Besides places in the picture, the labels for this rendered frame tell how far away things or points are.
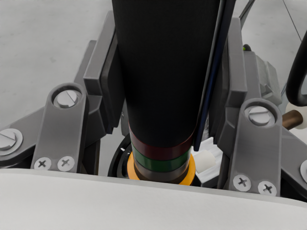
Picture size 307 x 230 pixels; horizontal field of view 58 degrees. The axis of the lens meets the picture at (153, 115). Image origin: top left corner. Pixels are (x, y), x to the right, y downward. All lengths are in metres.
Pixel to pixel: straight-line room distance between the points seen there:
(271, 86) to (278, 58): 1.95
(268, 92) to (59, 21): 2.51
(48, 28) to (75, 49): 0.43
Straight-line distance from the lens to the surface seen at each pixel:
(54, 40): 2.70
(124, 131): 0.73
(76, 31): 2.75
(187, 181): 0.17
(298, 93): 0.21
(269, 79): 0.64
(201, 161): 0.21
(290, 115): 0.26
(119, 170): 0.41
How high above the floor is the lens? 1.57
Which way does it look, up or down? 53 degrees down
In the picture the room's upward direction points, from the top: 1 degrees counter-clockwise
